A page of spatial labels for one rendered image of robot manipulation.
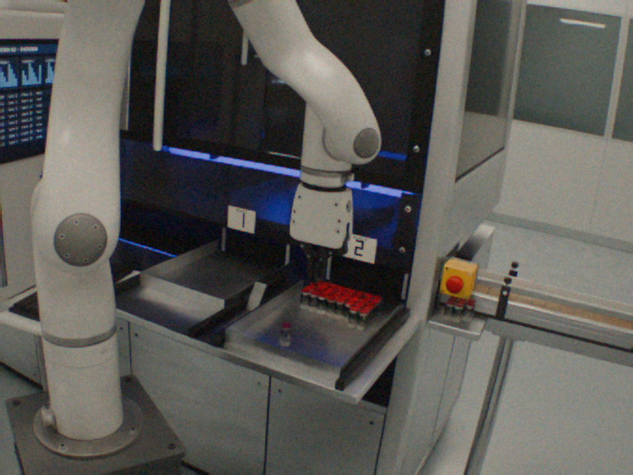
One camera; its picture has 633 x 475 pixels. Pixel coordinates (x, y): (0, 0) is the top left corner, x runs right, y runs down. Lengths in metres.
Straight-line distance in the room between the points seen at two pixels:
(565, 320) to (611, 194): 4.52
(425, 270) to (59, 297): 0.85
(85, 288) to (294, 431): 1.02
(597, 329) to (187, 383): 1.23
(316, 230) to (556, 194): 5.08
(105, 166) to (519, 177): 5.40
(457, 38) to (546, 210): 4.79
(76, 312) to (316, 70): 0.49
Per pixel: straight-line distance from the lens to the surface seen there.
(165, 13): 1.60
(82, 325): 0.87
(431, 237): 1.36
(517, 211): 6.04
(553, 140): 5.90
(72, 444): 0.98
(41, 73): 1.62
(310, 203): 0.98
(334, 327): 1.33
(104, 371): 0.92
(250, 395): 1.78
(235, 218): 1.58
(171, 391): 1.98
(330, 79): 0.86
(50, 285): 0.90
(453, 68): 1.31
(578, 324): 1.49
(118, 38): 0.80
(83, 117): 0.79
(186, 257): 1.63
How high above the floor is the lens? 1.47
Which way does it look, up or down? 18 degrees down
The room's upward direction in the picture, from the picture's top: 5 degrees clockwise
